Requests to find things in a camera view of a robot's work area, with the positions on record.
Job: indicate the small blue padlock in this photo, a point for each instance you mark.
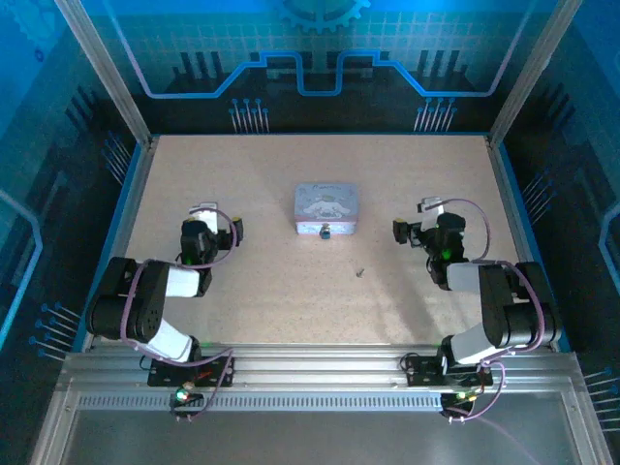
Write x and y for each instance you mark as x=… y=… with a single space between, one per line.
x=325 y=232

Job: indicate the pastel cartoon tin box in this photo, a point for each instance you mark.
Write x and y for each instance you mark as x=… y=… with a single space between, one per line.
x=325 y=206

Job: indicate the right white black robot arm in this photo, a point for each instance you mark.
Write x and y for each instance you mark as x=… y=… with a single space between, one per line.
x=504 y=300

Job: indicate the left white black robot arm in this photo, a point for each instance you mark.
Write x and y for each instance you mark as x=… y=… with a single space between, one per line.
x=145 y=300

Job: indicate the small controller board with LEDs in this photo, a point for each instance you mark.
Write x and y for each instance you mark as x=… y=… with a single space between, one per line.
x=186 y=397
x=460 y=398

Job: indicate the blue printed circuit backdrop panel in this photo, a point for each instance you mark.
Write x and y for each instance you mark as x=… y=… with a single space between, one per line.
x=310 y=63

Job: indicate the grey metal shelf plate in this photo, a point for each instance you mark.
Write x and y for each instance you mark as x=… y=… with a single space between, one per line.
x=315 y=441

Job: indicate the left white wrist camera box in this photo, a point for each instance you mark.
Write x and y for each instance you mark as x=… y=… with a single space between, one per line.
x=206 y=213

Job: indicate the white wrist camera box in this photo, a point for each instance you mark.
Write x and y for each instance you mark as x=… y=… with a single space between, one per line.
x=431 y=213
x=206 y=213

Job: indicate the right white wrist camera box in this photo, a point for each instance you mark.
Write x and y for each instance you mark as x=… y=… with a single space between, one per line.
x=431 y=213

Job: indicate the aluminium table side rail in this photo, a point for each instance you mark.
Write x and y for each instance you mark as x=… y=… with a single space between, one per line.
x=513 y=208
x=123 y=227

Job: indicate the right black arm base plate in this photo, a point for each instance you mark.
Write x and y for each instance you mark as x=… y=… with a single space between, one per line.
x=421 y=370

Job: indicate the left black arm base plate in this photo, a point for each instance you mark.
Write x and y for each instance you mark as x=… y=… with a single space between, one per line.
x=213 y=373

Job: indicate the aluminium mounting rail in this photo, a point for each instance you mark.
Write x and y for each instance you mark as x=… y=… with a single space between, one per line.
x=315 y=363

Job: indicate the aluminium frame post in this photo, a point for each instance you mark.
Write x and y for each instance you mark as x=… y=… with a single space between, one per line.
x=106 y=72
x=533 y=72

